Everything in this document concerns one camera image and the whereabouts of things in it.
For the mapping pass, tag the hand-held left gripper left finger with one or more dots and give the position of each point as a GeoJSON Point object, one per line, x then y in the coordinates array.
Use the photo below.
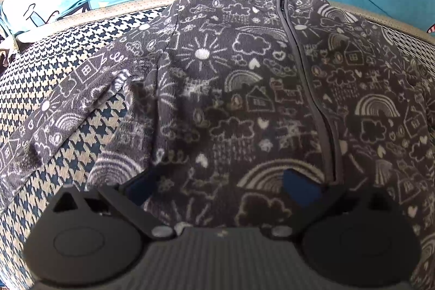
{"type": "Point", "coordinates": [140, 187]}

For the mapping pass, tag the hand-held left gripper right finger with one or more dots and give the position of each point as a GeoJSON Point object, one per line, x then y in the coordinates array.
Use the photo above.
{"type": "Point", "coordinates": [299, 188]}

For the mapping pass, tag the grey doodle print fleece jacket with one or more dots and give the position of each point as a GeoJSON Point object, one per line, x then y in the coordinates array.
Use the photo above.
{"type": "Point", "coordinates": [265, 79]}

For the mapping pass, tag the houndstooth sofa seat cushion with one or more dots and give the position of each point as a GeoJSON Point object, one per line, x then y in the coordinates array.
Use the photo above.
{"type": "Point", "coordinates": [68, 48]}

